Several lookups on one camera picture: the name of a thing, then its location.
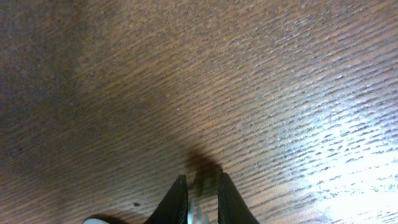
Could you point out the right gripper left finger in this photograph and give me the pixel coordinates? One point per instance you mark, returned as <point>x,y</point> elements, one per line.
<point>173,209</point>

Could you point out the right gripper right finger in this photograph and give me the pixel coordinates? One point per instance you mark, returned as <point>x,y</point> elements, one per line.
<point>232,209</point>

